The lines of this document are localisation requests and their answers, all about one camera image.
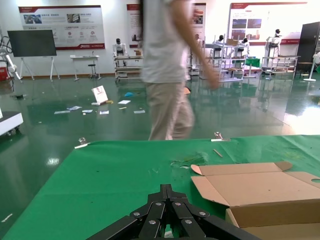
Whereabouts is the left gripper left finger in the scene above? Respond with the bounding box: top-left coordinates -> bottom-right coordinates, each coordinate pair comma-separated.
86,184 -> 168,240

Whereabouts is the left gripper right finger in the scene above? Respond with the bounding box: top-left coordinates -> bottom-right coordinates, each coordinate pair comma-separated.
166,184 -> 261,240

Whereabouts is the cardboard box with round hole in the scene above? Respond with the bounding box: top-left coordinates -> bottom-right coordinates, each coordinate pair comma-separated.
190,161 -> 320,240

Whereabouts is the green table cloth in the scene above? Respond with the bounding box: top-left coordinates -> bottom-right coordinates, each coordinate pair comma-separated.
2,134 -> 320,240

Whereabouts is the white red booklet stand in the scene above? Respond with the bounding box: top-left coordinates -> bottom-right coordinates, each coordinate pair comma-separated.
90,85 -> 109,106

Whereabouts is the black stool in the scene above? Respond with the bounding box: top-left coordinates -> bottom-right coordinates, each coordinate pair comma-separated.
87,63 -> 99,80

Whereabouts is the person in white shirt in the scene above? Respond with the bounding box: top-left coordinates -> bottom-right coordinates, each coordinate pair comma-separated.
141,0 -> 221,141

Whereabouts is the white wheeled cart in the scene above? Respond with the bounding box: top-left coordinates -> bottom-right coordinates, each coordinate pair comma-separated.
0,108 -> 25,137

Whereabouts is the white humanoid robot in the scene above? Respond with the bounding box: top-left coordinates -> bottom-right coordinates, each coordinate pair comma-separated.
237,37 -> 251,60
265,28 -> 283,72
212,34 -> 227,68
112,38 -> 128,68

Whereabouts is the white standing desk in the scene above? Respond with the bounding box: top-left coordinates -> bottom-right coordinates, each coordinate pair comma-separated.
69,54 -> 101,82

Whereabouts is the black screen on stand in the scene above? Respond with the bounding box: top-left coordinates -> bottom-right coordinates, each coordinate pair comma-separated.
7,29 -> 61,82

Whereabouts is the black cabinet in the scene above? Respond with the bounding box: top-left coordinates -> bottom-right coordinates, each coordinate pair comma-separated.
298,21 -> 320,78

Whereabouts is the metal frame workbench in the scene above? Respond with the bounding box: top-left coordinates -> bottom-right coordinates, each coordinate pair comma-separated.
113,54 -> 145,83

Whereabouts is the narrow wall poster board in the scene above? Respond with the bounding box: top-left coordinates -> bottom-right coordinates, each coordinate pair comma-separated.
126,2 -> 207,49

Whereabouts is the wall poster with photos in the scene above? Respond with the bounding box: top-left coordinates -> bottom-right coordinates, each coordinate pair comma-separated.
228,2 -> 308,46

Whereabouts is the wide wall poster board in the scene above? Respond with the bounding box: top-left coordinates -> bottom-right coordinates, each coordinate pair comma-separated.
18,5 -> 105,51

